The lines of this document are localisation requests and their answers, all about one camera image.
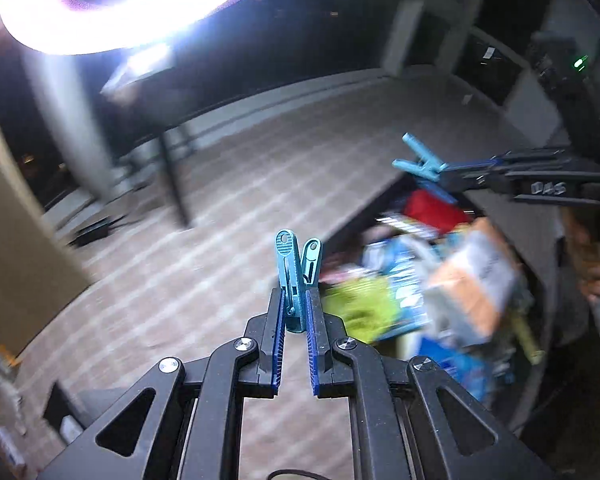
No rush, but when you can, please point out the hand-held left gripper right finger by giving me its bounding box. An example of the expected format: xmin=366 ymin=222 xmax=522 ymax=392
xmin=305 ymin=290 xmax=556 ymax=480

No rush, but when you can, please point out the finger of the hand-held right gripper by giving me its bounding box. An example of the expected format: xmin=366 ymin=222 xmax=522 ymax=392
xmin=437 ymin=170 xmax=518 ymax=196
xmin=442 ymin=156 xmax=511 ymax=173

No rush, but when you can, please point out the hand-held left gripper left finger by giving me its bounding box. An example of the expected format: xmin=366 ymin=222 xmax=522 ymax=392
xmin=40 ymin=288 xmax=287 ymax=480

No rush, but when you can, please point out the teal clothespin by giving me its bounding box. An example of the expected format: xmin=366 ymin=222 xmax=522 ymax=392
xmin=274 ymin=229 xmax=324 ymax=335
xmin=391 ymin=132 xmax=450 ymax=184

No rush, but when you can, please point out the blue snack packet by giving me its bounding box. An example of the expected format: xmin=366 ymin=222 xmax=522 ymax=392
xmin=379 ymin=236 xmax=432 ymax=335

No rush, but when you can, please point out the black container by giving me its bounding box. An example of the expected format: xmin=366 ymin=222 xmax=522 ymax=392
xmin=320 ymin=180 xmax=581 ymax=436

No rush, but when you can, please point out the long green box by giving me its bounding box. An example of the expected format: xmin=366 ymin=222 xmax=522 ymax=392
xmin=509 ymin=307 xmax=547 ymax=367

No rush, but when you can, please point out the person's right hand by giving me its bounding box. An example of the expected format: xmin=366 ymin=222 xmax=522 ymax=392
xmin=562 ymin=206 xmax=600 ymax=303

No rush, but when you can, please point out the red packet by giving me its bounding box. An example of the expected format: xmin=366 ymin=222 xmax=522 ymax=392
xmin=404 ymin=189 xmax=472 ymax=237

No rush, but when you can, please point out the yellow-green packet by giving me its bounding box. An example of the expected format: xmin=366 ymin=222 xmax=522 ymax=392
xmin=324 ymin=269 xmax=397 ymax=346

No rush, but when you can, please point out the brown and white carton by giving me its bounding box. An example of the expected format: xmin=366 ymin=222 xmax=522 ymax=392
xmin=424 ymin=217 xmax=525 ymax=347

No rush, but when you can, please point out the device with green light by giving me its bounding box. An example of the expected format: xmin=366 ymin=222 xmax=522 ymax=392
xmin=529 ymin=29 xmax=598 ymax=92

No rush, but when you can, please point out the dark blue packet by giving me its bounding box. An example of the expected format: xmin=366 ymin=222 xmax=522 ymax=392
xmin=416 ymin=336 xmax=488 ymax=402

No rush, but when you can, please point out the black table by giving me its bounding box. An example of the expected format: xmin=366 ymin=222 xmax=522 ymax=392
xmin=100 ymin=44 xmax=197 ymax=229

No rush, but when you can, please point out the black power adapter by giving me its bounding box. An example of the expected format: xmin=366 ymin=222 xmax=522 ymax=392
xmin=69 ymin=214 xmax=127 ymax=248

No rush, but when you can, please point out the small black box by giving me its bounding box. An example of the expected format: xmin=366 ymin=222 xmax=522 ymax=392
xmin=42 ymin=382 xmax=97 ymax=447

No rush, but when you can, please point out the clear bottle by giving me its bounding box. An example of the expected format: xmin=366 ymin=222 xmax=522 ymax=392
xmin=0 ymin=344 xmax=27 ymax=437

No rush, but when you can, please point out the grey pillar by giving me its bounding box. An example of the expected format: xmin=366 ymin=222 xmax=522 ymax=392
xmin=19 ymin=50 xmax=117 ymax=203

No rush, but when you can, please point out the round ring light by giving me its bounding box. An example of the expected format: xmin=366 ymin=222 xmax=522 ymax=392
xmin=0 ymin=0 xmax=277 ymax=57

